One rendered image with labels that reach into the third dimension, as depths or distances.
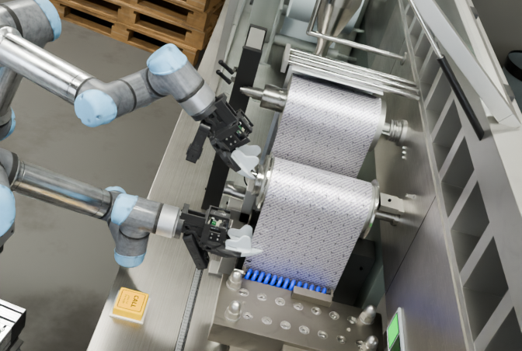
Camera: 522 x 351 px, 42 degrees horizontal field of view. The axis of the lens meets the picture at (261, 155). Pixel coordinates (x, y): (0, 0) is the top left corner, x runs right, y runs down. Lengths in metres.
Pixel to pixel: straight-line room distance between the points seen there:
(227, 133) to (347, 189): 0.31
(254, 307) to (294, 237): 0.19
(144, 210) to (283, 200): 0.32
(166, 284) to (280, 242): 0.33
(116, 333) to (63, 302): 1.26
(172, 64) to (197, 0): 3.03
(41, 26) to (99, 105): 0.40
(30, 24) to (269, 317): 0.89
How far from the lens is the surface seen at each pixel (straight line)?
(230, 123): 1.49
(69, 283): 2.98
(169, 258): 1.85
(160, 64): 1.43
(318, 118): 1.70
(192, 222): 1.60
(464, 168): 1.43
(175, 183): 2.09
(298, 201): 1.54
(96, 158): 3.63
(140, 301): 1.69
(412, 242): 1.49
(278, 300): 1.64
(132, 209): 1.60
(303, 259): 1.65
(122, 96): 1.44
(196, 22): 4.51
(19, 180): 1.61
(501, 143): 1.23
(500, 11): 5.27
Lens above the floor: 2.18
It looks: 34 degrees down
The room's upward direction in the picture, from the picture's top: 17 degrees clockwise
